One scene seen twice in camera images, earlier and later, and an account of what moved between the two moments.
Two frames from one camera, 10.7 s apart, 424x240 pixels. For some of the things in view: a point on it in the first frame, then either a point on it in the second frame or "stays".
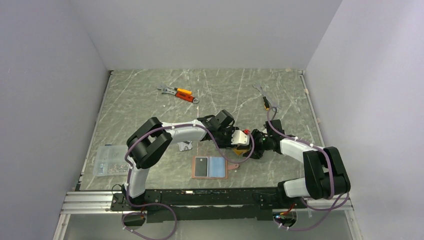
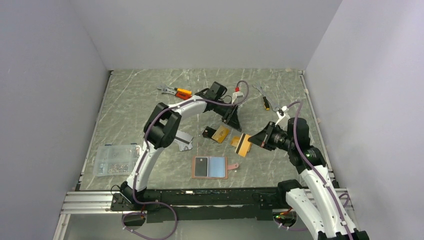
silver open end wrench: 264,92 stays
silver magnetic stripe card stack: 185,145 stays
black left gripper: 228,144 to 231,118
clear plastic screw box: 110,161 stays
